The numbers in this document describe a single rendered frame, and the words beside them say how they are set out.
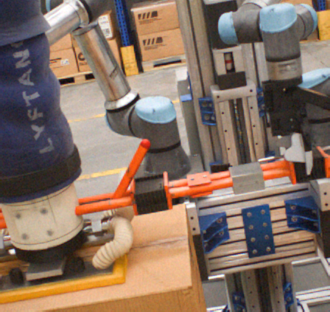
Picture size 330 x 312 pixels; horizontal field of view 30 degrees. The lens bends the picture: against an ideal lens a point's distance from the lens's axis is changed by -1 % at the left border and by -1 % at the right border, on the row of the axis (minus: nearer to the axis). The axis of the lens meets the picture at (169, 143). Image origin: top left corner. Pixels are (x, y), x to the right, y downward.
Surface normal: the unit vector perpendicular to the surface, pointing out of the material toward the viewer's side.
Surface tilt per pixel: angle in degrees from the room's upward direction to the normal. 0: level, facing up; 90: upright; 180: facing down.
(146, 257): 1
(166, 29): 88
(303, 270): 0
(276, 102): 89
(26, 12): 101
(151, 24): 88
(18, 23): 77
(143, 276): 1
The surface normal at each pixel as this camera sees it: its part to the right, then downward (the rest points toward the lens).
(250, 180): 0.03, 0.33
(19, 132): 0.34, -0.04
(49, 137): 0.70, -0.19
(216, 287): -0.18, -0.93
